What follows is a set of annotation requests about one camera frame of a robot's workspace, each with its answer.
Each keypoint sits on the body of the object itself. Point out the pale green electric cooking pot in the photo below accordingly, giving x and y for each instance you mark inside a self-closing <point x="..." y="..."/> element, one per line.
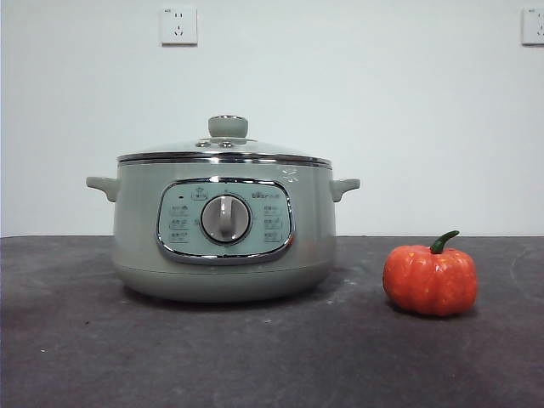
<point x="140" y="238"/>

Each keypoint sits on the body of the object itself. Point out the white wall socket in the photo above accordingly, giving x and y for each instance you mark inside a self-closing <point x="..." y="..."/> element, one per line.
<point x="534" y="25"/>
<point x="179" y="25"/>

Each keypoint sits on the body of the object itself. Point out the glass lid with green knob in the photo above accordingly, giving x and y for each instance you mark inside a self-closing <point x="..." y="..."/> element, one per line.
<point x="228" y="126"/>

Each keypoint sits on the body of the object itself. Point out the orange toy pumpkin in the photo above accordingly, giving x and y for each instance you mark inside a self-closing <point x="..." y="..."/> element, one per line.
<point x="429" y="280"/>

